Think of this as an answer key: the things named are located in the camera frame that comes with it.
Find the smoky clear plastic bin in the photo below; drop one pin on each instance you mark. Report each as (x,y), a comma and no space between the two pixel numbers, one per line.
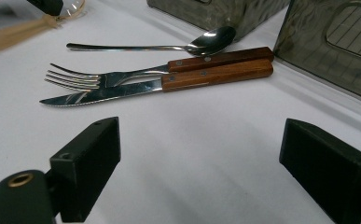
(218,14)
(312,53)

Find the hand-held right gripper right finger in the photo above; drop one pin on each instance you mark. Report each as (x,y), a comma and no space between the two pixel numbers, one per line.
(327,174)

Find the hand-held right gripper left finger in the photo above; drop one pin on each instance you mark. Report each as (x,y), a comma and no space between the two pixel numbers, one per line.
(88,168)

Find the metal spoon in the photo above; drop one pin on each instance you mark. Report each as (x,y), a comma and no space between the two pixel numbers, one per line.
(212,42)

